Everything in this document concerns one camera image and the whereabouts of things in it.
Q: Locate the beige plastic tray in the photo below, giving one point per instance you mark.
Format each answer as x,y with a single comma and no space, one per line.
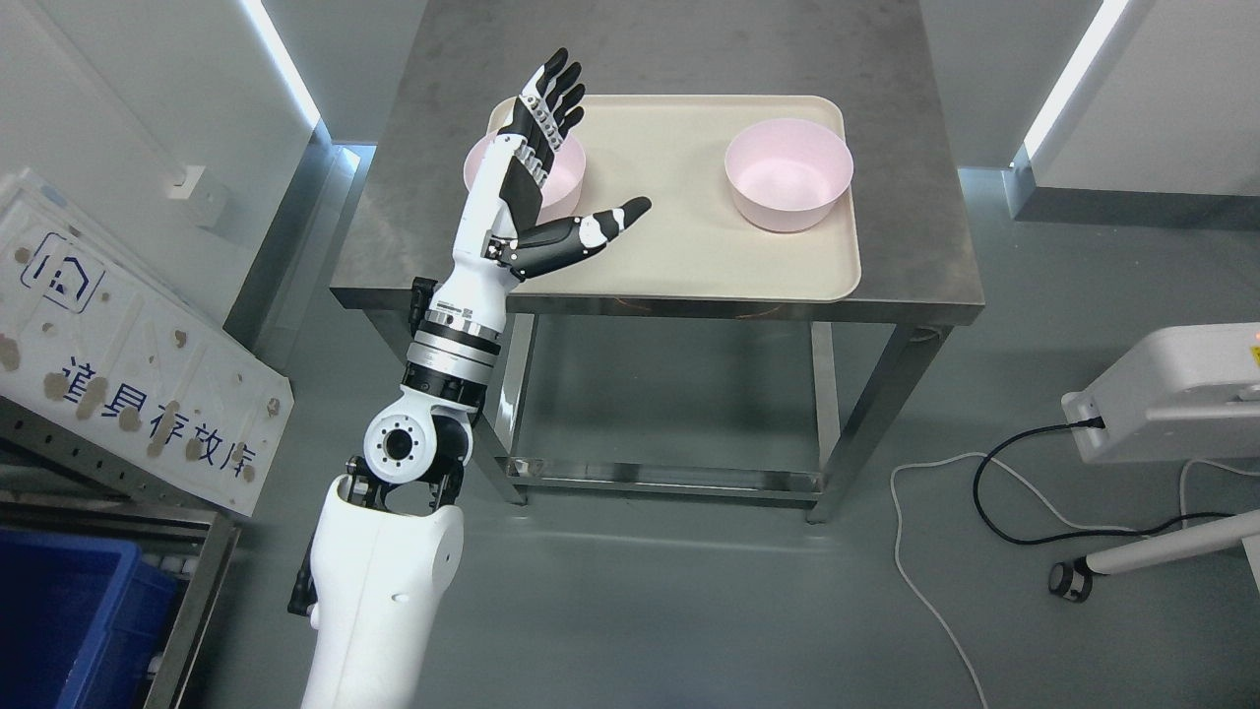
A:
693,244

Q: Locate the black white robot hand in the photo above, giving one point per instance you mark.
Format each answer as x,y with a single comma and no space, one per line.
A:
500,241

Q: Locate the white machine housing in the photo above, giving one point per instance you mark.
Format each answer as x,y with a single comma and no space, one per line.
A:
1185,392

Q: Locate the white sign board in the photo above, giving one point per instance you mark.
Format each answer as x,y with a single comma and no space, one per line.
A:
90,345

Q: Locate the steel table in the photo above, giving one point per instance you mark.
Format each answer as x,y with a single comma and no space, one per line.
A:
871,58

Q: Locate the pink bowl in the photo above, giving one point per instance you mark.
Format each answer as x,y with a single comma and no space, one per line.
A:
787,174
561,192

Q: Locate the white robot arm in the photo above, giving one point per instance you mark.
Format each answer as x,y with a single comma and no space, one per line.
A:
390,533

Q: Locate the blue bin lower left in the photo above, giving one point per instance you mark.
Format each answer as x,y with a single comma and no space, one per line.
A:
81,619

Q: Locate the white stand leg with caster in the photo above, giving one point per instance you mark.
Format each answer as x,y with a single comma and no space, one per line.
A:
1072,580

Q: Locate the metal shelf rack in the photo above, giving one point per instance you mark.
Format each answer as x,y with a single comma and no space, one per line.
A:
55,480

